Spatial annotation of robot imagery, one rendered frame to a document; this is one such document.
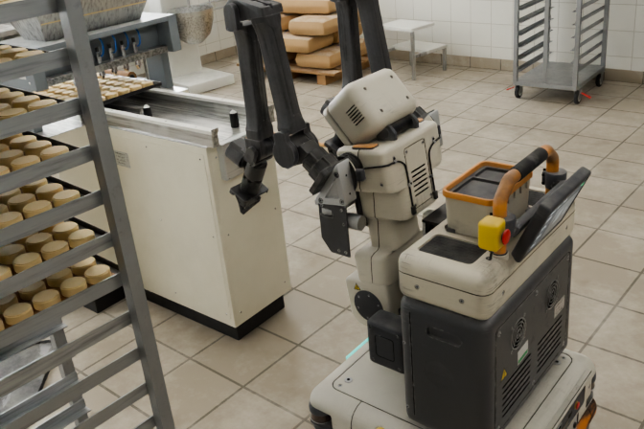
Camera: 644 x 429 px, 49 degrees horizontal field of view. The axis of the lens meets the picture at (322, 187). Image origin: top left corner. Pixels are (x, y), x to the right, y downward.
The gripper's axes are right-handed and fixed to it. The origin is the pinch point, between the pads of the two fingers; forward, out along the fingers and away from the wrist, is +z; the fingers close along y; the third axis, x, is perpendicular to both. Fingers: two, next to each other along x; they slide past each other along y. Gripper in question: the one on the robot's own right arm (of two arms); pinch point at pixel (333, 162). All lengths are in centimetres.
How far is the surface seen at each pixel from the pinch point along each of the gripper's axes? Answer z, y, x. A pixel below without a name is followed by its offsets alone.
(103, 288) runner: -32, 110, 19
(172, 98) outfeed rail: 32, -8, -85
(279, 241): 57, -7, -14
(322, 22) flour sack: 138, -303, -212
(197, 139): 11.6, 21.2, -42.5
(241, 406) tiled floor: 74, 47, 24
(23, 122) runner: -64, 117, 2
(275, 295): 77, -1, -4
